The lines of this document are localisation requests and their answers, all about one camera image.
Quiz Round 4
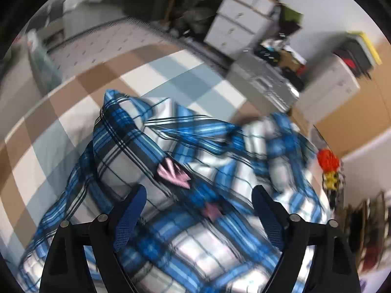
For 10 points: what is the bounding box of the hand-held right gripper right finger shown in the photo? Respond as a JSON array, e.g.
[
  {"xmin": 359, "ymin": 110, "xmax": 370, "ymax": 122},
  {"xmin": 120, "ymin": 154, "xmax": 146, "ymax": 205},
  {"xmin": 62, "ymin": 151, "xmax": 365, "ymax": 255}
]
[{"xmin": 252, "ymin": 185, "xmax": 361, "ymax": 293}]

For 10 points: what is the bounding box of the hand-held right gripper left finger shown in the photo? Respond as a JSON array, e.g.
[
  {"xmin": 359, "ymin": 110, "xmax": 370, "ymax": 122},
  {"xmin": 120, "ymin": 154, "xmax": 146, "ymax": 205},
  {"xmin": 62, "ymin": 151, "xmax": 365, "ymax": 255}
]
[{"xmin": 39, "ymin": 184, "xmax": 147, "ymax": 293}]

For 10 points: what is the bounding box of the blue plaid shirt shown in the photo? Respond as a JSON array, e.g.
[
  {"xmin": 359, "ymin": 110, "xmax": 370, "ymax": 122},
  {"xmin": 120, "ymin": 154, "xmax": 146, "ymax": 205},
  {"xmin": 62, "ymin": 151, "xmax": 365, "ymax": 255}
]
[{"xmin": 17, "ymin": 89, "xmax": 332, "ymax": 293}]

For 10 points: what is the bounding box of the yellow bag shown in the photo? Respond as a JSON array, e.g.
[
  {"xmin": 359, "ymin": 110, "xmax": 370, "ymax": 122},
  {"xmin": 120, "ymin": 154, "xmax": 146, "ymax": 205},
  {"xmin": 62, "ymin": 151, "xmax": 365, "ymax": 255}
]
[{"xmin": 324, "ymin": 171, "xmax": 338, "ymax": 190}]

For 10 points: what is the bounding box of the red bag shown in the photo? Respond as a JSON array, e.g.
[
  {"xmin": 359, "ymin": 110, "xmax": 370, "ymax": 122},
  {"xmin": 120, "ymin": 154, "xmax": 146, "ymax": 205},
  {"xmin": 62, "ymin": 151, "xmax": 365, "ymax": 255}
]
[{"xmin": 317, "ymin": 149, "xmax": 341, "ymax": 171}]

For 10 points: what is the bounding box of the wooden shoe rack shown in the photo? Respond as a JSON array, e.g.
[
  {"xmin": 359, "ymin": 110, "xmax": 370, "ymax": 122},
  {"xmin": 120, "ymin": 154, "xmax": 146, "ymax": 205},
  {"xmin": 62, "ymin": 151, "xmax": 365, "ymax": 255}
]
[{"xmin": 342, "ymin": 191, "xmax": 387, "ymax": 272}]

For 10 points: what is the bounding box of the wooden door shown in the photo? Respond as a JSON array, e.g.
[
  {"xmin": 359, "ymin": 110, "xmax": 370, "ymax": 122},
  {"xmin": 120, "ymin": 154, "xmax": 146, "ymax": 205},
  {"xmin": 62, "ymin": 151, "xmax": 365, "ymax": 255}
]
[{"xmin": 315, "ymin": 33, "xmax": 391, "ymax": 159}]

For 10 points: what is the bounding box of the white cabinet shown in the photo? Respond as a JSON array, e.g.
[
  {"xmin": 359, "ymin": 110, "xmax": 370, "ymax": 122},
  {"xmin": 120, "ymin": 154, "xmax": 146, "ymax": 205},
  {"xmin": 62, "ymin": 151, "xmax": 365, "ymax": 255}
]
[{"xmin": 295, "ymin": 55, "xmax": 361, "ymax": 123}]

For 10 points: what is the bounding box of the brown and blue checked blanket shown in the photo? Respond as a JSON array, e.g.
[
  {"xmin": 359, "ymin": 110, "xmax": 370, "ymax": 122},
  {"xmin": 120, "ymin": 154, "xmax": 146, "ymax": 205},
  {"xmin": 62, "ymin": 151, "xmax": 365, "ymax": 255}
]
[{"xmin": 0, "ymin": 26, "xmax": 266, "ymax": 269}]

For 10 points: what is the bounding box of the small cardboard box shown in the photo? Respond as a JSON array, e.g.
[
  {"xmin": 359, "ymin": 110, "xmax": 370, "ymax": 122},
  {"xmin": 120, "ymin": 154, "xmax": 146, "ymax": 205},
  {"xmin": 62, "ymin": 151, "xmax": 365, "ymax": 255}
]
[{"xmin": 281, "ymin": 50, "xmax": 306, "ymax": 74}]

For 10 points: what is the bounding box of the stack of boxes yellow lid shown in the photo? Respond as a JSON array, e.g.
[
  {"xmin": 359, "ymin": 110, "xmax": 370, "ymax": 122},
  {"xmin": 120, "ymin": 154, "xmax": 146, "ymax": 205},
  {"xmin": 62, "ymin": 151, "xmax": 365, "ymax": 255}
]
[{"xmin": 333, "ymin": 31, "xmax": 382, "ymax": 78}]

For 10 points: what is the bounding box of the white drawer desk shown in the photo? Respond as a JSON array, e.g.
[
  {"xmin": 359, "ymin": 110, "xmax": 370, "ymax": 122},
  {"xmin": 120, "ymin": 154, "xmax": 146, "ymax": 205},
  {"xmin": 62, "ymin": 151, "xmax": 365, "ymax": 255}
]
[{"xmin": 169, "ymin": 0, "xmax": 282, "ymax": 58}]

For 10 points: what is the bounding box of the green and black bundle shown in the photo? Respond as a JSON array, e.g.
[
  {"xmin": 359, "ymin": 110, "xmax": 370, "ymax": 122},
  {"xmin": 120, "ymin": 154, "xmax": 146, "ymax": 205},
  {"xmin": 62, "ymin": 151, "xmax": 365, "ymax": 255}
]
[{"xmin": 279, "ymin": 4, "xmax": 303, "ymax": 34}]

